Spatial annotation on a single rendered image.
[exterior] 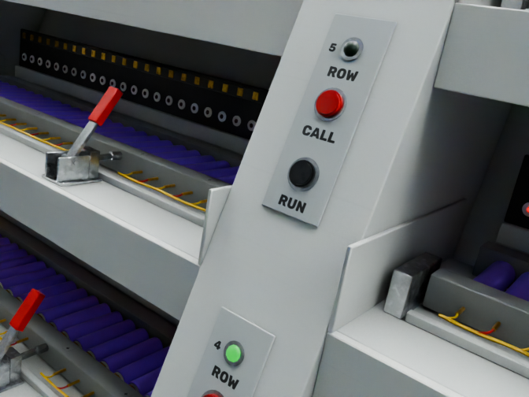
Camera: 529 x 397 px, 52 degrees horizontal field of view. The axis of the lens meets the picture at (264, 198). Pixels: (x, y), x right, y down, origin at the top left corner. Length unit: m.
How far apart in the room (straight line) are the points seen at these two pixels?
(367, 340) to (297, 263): 0.06
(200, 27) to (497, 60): 0.21
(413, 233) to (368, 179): 0.07
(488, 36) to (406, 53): 0.04
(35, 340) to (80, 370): 0.07
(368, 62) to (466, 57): 0.05
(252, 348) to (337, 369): 0.05
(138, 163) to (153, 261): 0.14
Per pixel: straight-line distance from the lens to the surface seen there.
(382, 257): 0.32
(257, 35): 0.38
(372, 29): 0.33
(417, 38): 0.32
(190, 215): 0.41
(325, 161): 0.31
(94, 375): 0.50
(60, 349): 0.53
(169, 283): 0.37
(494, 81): 0.31
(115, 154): 0.50
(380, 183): 0.29
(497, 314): 0.34
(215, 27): 0.41
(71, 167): 0.47
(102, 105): 0.48
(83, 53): 0.76
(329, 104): 0.31
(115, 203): 0.44
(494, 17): 0.31
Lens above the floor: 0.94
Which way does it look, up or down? level
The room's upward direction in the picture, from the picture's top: 21 degrees clockwise
